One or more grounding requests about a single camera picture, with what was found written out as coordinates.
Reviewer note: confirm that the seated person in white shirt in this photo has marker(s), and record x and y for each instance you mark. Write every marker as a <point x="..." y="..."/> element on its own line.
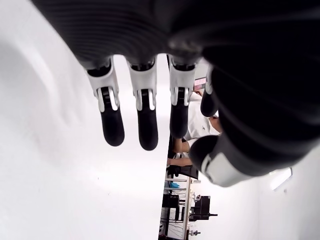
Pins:
<point x="197" y="127"/>

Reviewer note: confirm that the pink display screen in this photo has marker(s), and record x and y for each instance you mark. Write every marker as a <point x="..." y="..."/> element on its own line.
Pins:
<point x="200" y="82"/>

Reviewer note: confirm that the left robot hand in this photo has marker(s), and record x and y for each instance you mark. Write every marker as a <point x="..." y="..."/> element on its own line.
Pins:
<point x="225" y="37"/>

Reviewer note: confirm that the rectangular ceiling lamp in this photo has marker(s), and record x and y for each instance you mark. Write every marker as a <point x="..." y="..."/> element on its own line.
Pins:
<point x="282" y="180"/>

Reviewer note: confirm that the cluttered desk with equipment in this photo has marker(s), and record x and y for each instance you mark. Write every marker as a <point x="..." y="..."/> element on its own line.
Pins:
<point x="180" y="200"/>

